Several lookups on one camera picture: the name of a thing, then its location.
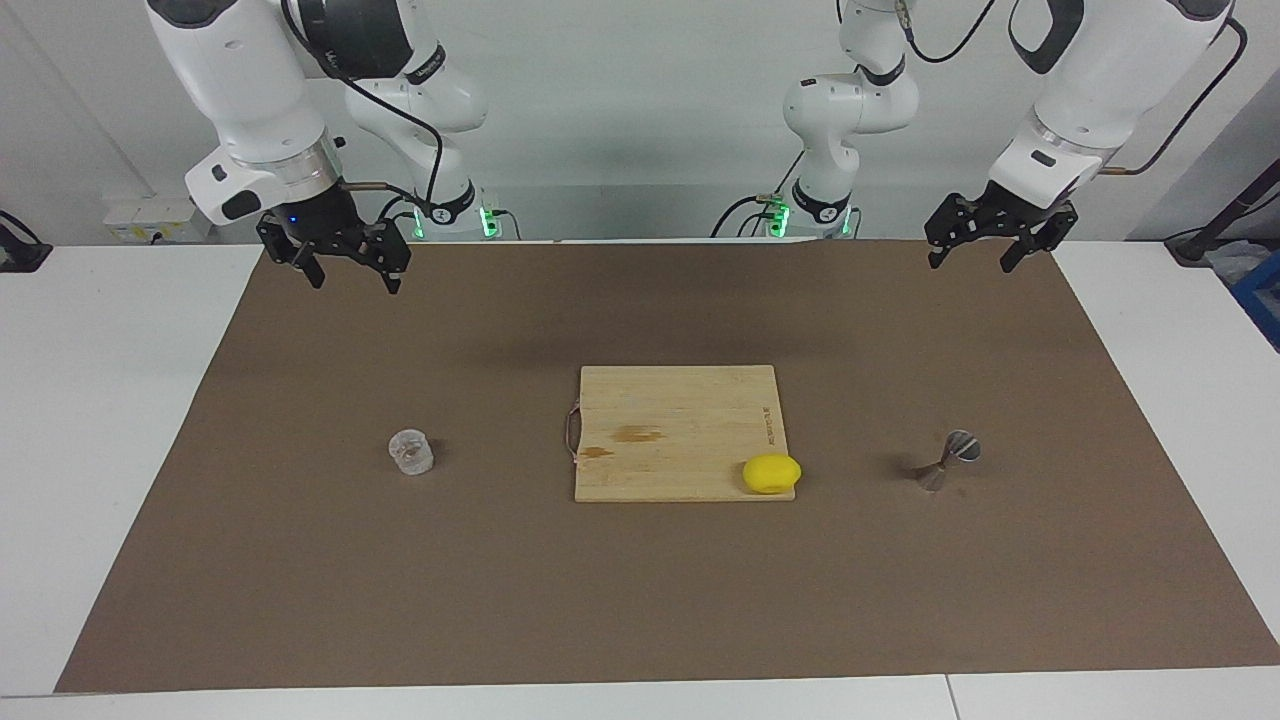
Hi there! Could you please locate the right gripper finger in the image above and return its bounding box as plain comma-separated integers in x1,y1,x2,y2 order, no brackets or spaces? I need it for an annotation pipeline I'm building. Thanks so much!
350,218,411,294
258,212,326,289

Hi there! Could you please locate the brown table mat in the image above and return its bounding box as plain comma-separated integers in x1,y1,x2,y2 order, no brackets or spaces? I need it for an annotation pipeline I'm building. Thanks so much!
55,238,1280,694

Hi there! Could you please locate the wooden cutting board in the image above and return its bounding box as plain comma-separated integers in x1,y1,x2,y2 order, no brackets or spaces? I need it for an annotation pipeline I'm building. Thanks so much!
566,365,797,503

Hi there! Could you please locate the steel cocktail jigger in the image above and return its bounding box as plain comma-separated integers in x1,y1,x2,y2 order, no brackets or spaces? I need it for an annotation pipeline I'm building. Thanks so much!
914,430,983,493

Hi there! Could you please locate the blue box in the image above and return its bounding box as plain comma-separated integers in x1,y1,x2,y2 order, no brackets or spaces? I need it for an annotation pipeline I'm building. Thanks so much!
1232,250,1280,351

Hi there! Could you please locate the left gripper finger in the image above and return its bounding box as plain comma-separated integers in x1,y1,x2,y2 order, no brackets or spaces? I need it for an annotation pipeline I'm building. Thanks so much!
1000,203,1079,273
925,195,991,269

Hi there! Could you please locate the yellow lemon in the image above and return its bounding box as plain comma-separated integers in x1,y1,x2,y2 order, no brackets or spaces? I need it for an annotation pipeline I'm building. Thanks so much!
742,453,802,495

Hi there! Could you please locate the small clear glass cup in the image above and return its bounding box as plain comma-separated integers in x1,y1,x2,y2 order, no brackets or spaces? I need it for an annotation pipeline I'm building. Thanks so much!
388,429,435,476

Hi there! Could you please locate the black base cable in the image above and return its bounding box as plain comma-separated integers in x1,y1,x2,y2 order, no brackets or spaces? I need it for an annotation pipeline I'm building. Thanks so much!
712,150,806,239

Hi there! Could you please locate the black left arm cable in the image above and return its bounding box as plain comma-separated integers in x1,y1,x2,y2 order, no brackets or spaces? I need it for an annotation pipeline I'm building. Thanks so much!
895,0,1249,179

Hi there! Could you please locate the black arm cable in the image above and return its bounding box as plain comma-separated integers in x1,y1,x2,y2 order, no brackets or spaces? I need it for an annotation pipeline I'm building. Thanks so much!
895,0,1249,179
283,0,446,216

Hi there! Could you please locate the clear plastic bag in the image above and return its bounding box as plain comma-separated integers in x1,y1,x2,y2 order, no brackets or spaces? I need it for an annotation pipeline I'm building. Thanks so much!
1205,240,1266,286

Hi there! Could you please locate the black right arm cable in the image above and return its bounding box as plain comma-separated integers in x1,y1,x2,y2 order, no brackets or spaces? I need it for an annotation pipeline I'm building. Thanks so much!
283,0,446,216

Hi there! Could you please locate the white wall power outlet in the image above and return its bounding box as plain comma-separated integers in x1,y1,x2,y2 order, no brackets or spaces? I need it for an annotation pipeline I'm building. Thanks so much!
103,195,216,244

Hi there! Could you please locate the black stand leg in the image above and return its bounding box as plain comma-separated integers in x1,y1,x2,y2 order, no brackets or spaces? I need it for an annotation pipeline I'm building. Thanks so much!
1165,160,1280,266

